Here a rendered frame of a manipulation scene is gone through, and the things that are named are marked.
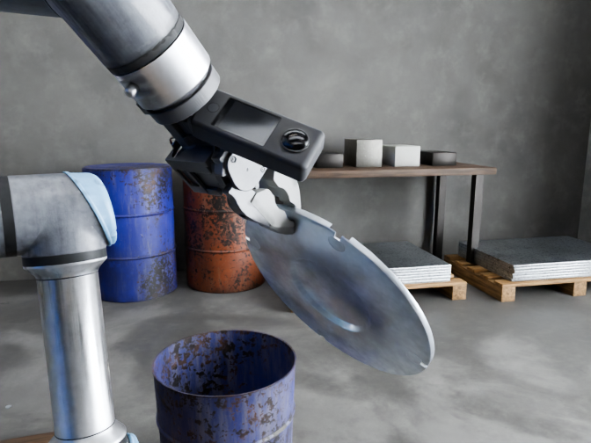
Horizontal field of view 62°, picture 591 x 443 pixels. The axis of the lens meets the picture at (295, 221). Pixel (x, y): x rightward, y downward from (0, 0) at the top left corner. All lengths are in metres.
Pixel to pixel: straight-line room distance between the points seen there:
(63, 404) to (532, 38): 4.63
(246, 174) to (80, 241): 0.35
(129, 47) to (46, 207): 0.39
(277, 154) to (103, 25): 0.16
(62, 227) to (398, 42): 3.81
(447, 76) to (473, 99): 0.32
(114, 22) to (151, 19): 0.03
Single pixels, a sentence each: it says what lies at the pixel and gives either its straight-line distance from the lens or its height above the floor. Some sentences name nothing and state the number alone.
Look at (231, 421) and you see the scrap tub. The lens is 1.39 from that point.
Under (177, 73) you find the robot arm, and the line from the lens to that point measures 0.43.
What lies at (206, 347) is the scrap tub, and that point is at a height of 0.43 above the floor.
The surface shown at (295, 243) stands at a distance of 0.59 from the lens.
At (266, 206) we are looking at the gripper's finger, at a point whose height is 1.08.
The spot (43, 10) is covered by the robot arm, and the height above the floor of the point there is 1.26.
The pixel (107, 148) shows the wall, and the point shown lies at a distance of 4.00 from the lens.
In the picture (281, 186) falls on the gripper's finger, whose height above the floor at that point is 1.09.
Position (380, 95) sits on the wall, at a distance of 4.25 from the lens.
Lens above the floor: 1.16
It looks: 11 degrees down
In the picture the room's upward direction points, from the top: straight up
